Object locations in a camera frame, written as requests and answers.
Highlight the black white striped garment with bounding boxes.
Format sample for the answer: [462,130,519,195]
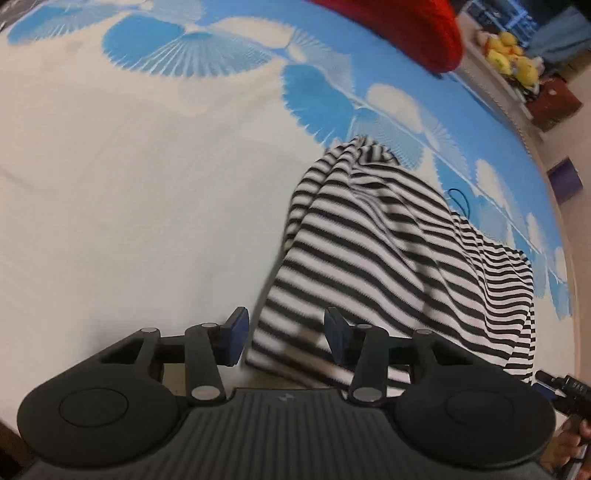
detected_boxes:
[245,137,536,389]

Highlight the person's right hand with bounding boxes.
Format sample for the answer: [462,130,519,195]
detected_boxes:
[540,416,591,473]

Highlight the purple box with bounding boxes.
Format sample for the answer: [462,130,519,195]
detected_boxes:
[547,157,583,204]

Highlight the blue white patterned bedsheet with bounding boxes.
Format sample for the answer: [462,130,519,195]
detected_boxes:
[1,1,579,425]

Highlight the yellow plush toys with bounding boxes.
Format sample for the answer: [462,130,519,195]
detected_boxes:
[475,30,545,93]

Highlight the red fluffy blanket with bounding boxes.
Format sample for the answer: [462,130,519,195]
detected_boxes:
[318,0,464,74]

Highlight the black hair tie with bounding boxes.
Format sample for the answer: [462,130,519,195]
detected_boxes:
[445,186,472,220]

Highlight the wooden bed frame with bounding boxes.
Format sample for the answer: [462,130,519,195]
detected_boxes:
[461,68,591,393]

